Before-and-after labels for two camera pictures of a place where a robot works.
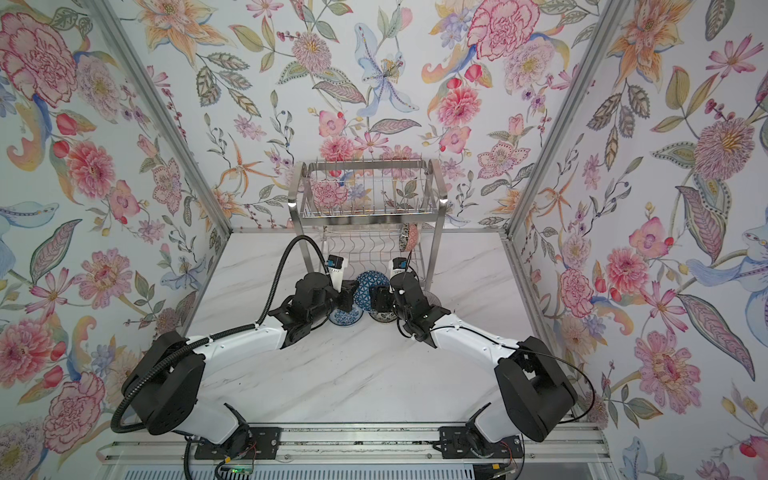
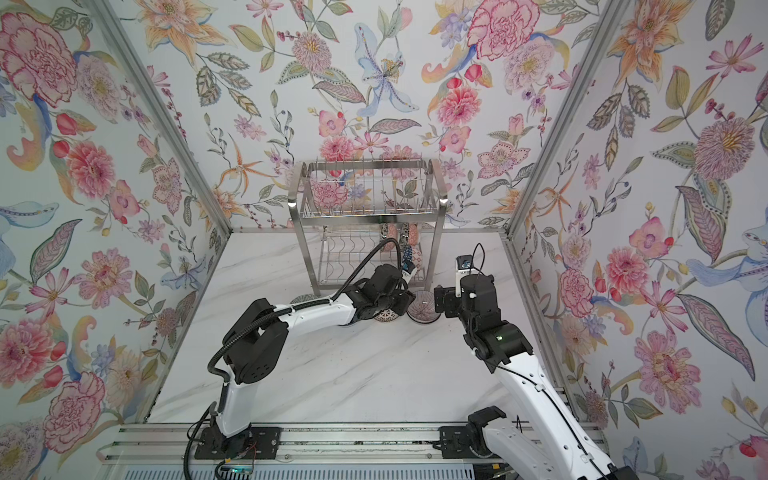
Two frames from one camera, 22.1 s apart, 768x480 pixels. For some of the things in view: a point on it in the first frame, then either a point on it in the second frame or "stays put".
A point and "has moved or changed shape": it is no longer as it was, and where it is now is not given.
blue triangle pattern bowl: [365, 281] has moved or changed shape
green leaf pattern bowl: [383, 317] has moved or changed shape
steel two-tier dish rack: [370, 211] stays put
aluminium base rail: [145, 445] stays put
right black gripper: [381, 298] to [446, 297]
